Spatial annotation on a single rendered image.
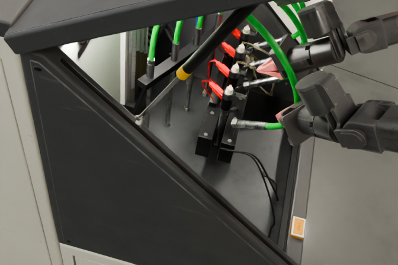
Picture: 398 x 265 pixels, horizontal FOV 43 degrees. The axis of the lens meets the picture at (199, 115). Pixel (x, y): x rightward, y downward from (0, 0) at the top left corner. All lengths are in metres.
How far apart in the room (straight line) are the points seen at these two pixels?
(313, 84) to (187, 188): 0.30
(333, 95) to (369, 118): 0.07
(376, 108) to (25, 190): 0.75
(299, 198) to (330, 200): 1.22
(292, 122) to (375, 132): 0.20
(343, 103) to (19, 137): 0.60
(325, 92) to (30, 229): 0.82
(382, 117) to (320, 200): 1.68
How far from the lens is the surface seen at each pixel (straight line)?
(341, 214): 2.49
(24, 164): 1.08
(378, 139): 0.84
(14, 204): 1.25
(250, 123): 1.12
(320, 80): 0.86
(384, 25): 1.05
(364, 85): 3.10
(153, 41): 1.17
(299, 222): 1.24
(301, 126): 0.96
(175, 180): 0.94
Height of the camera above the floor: 2.00
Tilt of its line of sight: 49 degrees down
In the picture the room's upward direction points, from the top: 10 degrees clockwise
